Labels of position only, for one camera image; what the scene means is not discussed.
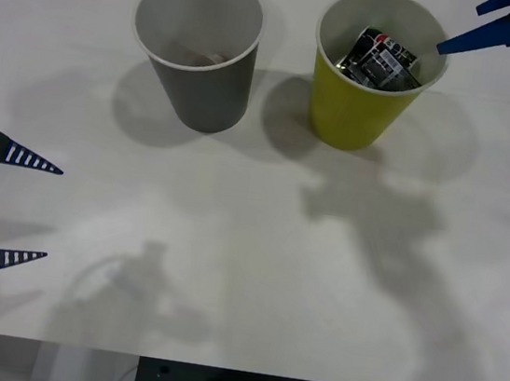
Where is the grey plastic bin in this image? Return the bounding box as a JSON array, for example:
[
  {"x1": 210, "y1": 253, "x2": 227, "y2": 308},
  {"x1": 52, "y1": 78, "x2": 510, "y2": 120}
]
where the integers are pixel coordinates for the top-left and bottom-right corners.
[{"x1": 119, "y1": 0, "x2": 268, "y2": 140}]

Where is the black can with white print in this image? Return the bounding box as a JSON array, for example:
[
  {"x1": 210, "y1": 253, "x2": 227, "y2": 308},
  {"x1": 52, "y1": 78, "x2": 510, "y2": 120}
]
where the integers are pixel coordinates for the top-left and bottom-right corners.
[{"x1": 332, "y1": 21, "x2": 430, "y2": 97}]

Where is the yellow-green plastic bin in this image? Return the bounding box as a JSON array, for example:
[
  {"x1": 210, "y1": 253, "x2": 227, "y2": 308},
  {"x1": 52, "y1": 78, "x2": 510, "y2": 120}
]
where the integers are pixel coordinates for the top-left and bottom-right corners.
[{"x1": 300, "y1": 0, "x2": 458, "y2": 164}]

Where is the brown drink can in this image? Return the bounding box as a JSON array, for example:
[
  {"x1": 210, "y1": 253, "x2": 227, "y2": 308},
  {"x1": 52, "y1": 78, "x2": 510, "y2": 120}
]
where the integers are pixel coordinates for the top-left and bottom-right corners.
[{"x1": 161, "y1": 39, "x2": 230, "y2": 72}]

